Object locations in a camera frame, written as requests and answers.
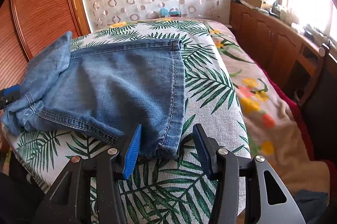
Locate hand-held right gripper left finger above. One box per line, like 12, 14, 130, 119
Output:
33, 123, 144, 224

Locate blue denim pants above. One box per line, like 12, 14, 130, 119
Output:
1, 31, 186, 160

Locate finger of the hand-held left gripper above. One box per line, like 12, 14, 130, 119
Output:
0, 84, 21, 110

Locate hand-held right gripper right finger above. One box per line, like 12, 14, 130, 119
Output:
192, 123, 306, 224

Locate floral blanket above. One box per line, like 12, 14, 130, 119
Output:
105, 17, 331, 195

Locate wooden cabinet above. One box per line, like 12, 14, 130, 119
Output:
229, 0, 337, 98

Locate wooden chair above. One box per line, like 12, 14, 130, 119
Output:
296, 44, 331, 107

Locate blue denim cloth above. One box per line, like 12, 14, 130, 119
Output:
293, 188, 331, 216

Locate cardboard box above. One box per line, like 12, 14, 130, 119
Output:
245, 0, 274, 9

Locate dark cloth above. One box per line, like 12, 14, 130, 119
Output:
300, 63, 337, 161

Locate wooden slatted wardrobe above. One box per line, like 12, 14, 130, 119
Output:
0, 0, 91, 88

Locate teal plush toy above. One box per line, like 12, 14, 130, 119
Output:
158, 8, 182, 16

